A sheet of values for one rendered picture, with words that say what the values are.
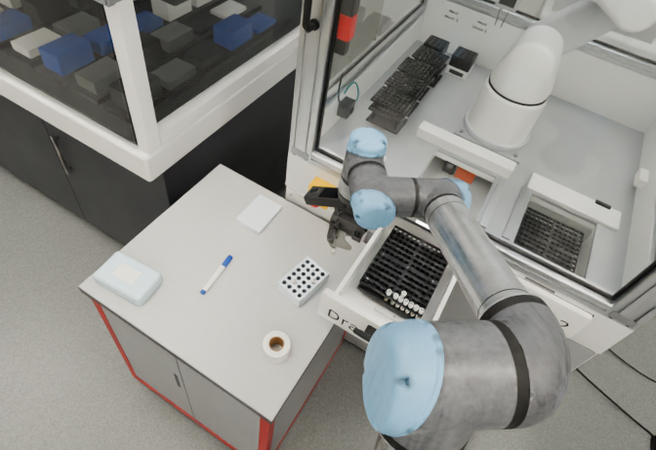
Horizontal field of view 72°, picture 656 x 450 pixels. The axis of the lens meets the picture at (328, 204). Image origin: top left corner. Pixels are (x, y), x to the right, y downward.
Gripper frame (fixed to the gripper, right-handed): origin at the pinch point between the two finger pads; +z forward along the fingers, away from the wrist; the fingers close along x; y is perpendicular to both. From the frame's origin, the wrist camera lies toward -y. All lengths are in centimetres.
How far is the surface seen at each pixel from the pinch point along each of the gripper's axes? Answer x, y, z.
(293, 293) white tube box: -8.0, -5.2, 18.5
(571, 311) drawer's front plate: 17, 61, 6
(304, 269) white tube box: 0.0, -6.3, 18.5
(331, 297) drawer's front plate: -11.2, 5.9, 5.3
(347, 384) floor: 9, 18, 98
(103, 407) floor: -45, -59, 98
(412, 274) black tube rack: 9.5, 21.1, 10.9
